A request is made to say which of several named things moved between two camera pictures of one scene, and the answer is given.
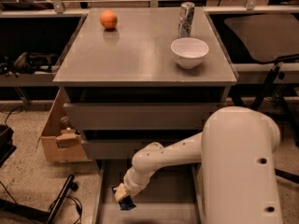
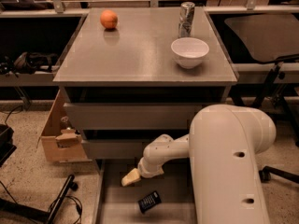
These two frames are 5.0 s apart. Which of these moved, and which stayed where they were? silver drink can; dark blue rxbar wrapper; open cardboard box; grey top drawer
Moved: dark blue rxbar wrapper
Stayed: silver drink can; open cardboard box; grey top drawer
